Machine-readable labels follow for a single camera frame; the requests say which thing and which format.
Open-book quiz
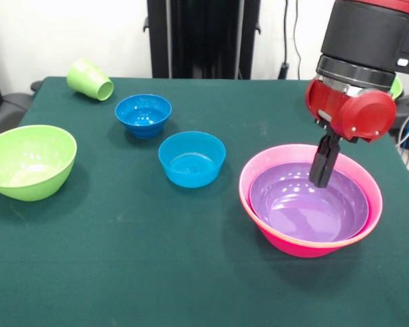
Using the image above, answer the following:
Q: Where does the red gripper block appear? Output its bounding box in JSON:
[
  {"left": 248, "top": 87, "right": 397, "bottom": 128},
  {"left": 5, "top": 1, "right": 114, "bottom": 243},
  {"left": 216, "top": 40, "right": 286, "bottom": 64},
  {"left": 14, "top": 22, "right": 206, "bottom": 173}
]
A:
[{"left": 305, "top": 77, "right": 397, "bottom": 189}]

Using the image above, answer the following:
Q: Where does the purple plastic bowl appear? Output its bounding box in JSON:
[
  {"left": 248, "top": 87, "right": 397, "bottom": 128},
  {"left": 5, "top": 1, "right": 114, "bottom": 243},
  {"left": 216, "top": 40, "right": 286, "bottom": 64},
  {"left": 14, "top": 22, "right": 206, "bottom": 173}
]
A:
[{"left": 248, "top": 161, "right": 371, "bottom": 243}]

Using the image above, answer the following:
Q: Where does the pink plastic bowl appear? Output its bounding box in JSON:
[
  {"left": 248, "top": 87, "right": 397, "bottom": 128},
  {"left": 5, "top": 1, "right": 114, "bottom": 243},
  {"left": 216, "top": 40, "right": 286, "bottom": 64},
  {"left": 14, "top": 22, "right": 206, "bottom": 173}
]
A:
[
  {"left": 258, "top": 221, "right": 342, "bottom": 259},
  {"left": 238, "top": 144, "right": 384, "bottom": 247}
]

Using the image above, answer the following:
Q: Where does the green plastic bowl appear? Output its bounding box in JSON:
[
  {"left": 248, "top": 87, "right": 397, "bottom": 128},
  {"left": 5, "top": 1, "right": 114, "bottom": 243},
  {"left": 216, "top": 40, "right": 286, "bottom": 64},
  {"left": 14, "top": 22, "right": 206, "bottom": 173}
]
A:
[
  {"left": 389, "top": 76, "right": 404, "bottom": 102},
  {"left": 0, "top": 125, "right": 78, "bottom": 202}
]

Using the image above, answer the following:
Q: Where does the light blue plastic bowl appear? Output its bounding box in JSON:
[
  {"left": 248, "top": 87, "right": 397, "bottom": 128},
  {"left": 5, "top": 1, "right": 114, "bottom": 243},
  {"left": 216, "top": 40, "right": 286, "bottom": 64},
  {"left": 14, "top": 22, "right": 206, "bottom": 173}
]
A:
[{"left": 157, "top": 131, "right": 226, "bottom": 189}]

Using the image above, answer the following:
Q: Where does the dark blue plastic bowl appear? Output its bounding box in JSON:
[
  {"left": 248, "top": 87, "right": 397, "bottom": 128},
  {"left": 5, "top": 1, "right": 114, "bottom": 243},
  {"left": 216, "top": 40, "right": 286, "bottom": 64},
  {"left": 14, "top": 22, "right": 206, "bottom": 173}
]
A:
[{"left": 115, "top": 93, "right": 172, "bottom": 139}]

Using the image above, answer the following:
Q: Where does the dark green table cloth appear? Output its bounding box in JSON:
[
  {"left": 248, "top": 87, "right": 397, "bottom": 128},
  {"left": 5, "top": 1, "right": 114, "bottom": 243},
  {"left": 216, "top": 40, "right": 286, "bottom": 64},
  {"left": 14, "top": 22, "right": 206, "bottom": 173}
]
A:
[{"left": 0, "top": 76, "right": 409, "bottom": 327}]

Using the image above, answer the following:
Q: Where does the green plastic cup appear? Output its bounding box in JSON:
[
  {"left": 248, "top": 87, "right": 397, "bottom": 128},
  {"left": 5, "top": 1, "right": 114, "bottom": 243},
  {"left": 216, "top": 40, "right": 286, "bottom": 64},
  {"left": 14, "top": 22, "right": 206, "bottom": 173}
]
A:
[{"left": 66, "top": 58, "right": 115, "bottom": 102}]

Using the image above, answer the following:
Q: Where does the black pedestal leg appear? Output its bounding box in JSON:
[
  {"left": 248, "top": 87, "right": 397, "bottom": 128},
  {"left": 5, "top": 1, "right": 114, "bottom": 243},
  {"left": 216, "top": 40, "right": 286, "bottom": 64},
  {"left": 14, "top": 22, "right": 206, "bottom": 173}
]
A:
[
  {"left": 0, "top": 80, "right": 44, "bottom": 137},
  {"left": 387, "top": 95, "right": 409, "bottom": 151}
]

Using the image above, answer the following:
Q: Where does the black wall cable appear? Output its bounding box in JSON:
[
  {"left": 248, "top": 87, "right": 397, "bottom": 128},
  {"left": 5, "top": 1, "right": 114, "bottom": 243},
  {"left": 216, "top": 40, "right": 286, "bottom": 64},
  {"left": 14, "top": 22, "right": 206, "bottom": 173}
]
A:
[{"left": 277, "top": 0, "right": 301, "bottom": 81}]

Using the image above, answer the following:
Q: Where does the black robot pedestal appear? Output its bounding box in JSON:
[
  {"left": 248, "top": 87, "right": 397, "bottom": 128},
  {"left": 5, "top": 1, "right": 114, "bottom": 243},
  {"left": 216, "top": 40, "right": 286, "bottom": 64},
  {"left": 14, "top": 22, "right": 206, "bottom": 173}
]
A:
[{"left": 142, "top": 0, "right": 262, "bottom": 80}]

